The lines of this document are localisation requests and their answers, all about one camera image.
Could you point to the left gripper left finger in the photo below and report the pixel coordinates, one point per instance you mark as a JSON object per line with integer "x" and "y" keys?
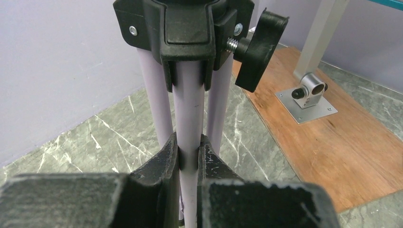
{"x": 146, "y": 198}

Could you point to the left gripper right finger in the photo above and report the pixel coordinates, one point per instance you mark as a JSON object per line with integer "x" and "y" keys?
{"x": 225, "y": 200}

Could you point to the lilac music stand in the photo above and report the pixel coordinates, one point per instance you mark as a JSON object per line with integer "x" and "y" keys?
{"x": 192, "y": 41}

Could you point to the wooden base board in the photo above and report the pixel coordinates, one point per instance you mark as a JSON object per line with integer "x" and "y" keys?
{"x": 355, "y": 154}

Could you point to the dark teal tilted board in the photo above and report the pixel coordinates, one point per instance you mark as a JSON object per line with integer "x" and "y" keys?
{"x": 395, "y": 4}

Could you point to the silver metal bracket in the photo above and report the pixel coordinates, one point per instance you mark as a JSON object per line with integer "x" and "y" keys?
{"x": 306, "y": 102}

